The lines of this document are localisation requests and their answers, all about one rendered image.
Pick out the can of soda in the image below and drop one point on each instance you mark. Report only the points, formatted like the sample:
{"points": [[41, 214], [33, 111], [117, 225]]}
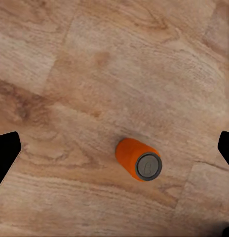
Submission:
{"points": [[140, 160]]}

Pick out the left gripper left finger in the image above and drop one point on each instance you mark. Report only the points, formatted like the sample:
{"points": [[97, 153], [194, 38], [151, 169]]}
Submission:
{"points": [[10, 147]]}

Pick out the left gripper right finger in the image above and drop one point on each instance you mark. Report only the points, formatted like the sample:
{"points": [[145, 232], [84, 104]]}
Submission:
{"points": [[223, 145]]}

